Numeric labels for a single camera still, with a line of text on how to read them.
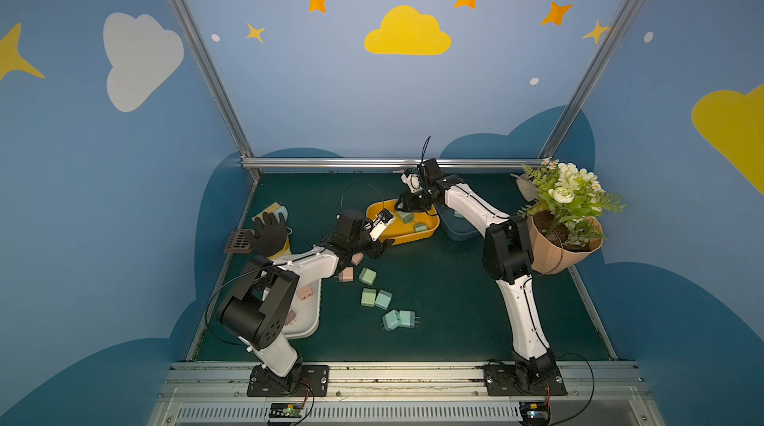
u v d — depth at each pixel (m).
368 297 0.87
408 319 0.82
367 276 0.91
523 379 0.65
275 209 1.10
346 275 0.91
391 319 0.81
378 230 0.81
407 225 1.05
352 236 0.73
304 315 0.84
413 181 0.94
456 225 0.97
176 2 0.75
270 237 0.99
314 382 0.74
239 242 0.99
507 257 0.61
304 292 0.87
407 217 1.06
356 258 0.95
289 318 0.83
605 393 0.74
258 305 0.46
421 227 1.03
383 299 0.87
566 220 0.84
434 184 0.80
